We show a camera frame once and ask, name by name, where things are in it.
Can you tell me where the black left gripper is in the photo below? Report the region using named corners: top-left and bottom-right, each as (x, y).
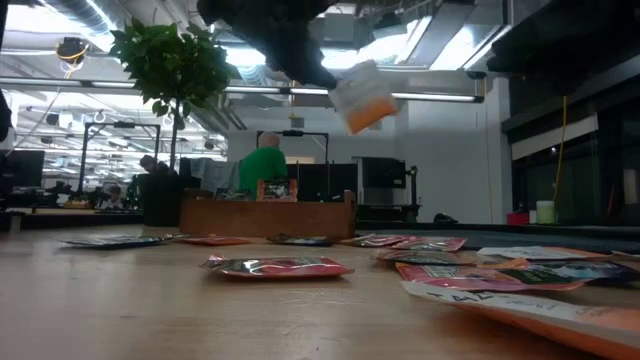
top-left (219, 0), bottom-right (342, 92)

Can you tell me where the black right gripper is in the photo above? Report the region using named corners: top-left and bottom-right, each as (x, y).
top-left (487, 0), bottom-right (640, 96)

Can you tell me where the white orange Tazo tea bag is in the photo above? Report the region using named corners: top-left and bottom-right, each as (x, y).
top-left (401, 280), bottom-right (640, 360)
top-left (327, 59), bottom-right (400, 137)
top-left (476, 244), bottom-right (614, 262)

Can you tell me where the dark blue tea bag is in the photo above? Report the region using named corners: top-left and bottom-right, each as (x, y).
top-left (213, 187), bottom-right (254, 202)
top-left (266, 234), bottom-right (337, 248)
top-left (499, 259), bottom-right (640, 284)
top-left (58, 235), bottom-right (170, 250)

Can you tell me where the wooden tea organiser box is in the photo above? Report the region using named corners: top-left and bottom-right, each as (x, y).
top-left (178, 188), bottom-right (357, 240)

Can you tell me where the grey ceiling air unit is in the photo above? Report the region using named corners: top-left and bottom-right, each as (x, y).
top-left (322, 11), bottom-right (377, 50)

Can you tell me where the black partition screen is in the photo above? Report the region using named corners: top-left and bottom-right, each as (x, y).
top-left (284, 160), bottom-right (359, 202)

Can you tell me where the long ceiling light strip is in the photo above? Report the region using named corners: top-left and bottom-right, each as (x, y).
top-left (0, 76), bottom-right (139, 91)
top-left (224, 85), bottom-right (485, 105)

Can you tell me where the green plant in black pot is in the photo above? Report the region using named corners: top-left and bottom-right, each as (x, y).
top-left (107, 18), bottom-right (241, 229)

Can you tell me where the black tripod stand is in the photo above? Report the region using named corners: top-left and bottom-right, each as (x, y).
top-left (404, 164), bottom-right (421, 224)

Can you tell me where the pale green cup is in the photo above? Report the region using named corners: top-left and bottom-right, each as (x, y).
top-left (535, 199), bottom-right (557, 226)

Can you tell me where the dark round mat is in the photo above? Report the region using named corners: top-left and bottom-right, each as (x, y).
top-left (355, 228), bottom-right (640, 254)

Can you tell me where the black computer monitor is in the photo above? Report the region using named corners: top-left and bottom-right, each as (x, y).
top-left (0, 149), bottom-right (46, 189)

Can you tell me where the black gantry frame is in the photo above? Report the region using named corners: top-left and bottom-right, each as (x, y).
top-left (77, 120), bottom-right (163, 197)
top-left (255, 129), bottom-right (331, 194)

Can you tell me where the yellow hanging cable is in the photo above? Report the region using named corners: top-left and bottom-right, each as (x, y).
top-left (551, 94), bottom-right (569, 202)

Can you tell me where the black wall screen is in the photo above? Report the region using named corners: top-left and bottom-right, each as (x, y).
top-left (361, 156), bottom-right (408, 190)

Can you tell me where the silver ceiling air duct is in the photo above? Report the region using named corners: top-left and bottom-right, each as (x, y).
top-left (29, 0), bottom-right (126, 51)

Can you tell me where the black yellow cable reel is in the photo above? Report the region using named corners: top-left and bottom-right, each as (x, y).
top-left (53, 35), bottom-right (92, 66)

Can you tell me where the black aluminium table frame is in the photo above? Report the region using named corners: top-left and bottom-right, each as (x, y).
top-left (0, 212), bottom-right (640, 237)

